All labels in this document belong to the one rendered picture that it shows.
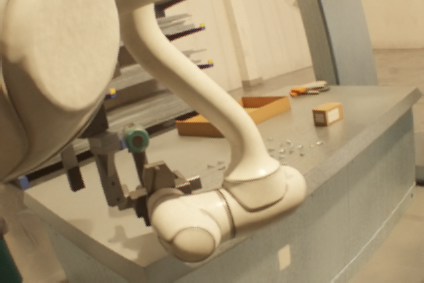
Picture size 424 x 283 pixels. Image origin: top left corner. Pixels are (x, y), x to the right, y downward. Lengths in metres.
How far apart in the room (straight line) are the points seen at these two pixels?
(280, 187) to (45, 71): 0.62
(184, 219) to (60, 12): 0.55
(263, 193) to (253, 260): 0.45
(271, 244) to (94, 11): 1.05
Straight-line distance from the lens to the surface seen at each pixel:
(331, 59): 2.71
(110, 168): 0.59
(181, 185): 0.93
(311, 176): 1.23
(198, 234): 0.70
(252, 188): 0.75
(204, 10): 7.14
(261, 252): 1.20
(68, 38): 0.22
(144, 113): 5.09
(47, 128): 0.22
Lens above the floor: 1.08
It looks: 13 degrees down
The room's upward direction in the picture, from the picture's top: 12 degrees counter-clockwise
